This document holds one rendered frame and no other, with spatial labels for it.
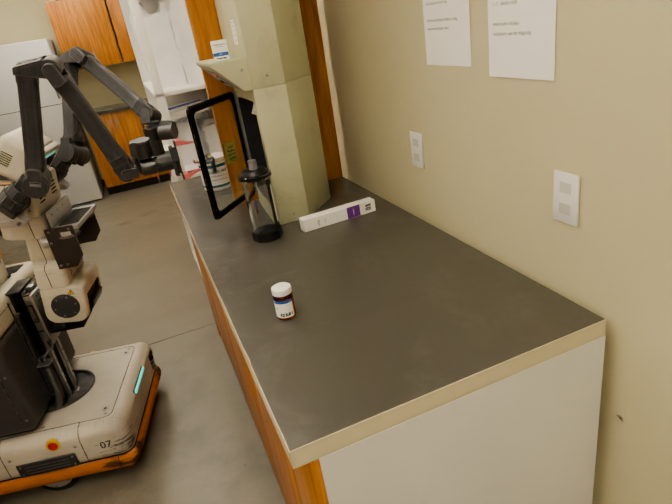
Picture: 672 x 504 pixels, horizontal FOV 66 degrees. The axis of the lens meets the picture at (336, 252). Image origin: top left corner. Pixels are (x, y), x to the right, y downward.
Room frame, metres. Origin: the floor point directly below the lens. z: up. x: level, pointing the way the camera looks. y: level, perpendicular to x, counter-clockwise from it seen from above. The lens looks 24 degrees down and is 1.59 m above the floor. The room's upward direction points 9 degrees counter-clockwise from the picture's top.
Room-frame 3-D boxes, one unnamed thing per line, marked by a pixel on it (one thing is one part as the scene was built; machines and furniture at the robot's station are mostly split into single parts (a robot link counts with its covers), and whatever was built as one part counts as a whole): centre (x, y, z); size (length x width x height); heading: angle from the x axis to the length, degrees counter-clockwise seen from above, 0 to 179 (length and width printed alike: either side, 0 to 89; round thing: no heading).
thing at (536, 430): (1.75, 0.11, 0.45); 2.05 x 0.67 x 0.90; 18
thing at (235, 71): (1.88, 0.28, 1.46); 0.32 x 0.11 x 0.10; 18
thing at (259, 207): (1.65, 0.22, 1.06); 0.11 x 0.11 x 0.21
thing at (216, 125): (1.89, 0.35, 1.19); 0.30 x 0.01 x 0.40; 157
